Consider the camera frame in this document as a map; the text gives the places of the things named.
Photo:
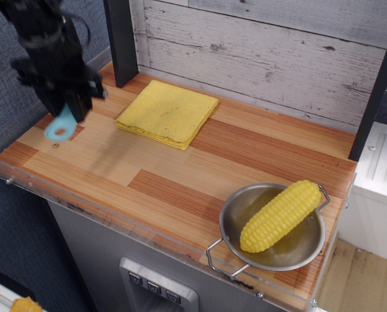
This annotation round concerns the black vertical post left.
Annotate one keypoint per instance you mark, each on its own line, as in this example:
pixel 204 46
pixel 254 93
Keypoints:
pixel 121 38

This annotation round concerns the white appliance with ridged top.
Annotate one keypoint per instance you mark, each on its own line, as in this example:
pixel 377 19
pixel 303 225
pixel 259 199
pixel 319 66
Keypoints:
pixel 363 221

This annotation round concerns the yellow object bottom left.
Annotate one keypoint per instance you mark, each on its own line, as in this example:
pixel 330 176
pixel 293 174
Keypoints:
pixel 25 305

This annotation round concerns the clear acrylic table guard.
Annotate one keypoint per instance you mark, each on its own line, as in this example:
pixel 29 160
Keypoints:
pixel 289 121

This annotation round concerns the black vertical post right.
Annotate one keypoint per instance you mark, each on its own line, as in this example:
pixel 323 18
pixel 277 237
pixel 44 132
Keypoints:
pixel 370 112

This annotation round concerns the light blue dish brush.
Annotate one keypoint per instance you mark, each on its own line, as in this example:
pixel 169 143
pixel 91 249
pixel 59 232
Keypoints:
pixel 62 127

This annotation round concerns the black vertical post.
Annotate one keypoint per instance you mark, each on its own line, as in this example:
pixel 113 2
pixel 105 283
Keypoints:
pixel 121 38
pixel 370 112

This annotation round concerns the yellow folded cloth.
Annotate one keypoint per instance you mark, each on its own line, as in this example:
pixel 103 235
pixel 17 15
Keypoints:
pixel 168 114

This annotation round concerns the steel bowl with wire handles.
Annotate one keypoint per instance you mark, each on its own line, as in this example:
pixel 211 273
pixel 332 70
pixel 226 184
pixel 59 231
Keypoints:
pixel 293 251

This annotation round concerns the grey cabinet with dispenser panel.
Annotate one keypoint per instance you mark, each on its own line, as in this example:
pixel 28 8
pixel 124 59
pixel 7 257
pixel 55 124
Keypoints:
pixel 126 272

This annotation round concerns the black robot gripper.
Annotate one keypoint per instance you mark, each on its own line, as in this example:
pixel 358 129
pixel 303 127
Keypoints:
pixel 54 67

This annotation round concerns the yellow plastic corn cob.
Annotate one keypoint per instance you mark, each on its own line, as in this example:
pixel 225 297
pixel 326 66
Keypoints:
pixel 278 217

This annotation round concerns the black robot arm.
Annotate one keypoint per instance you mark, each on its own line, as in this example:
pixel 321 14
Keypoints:
pixel 36 18

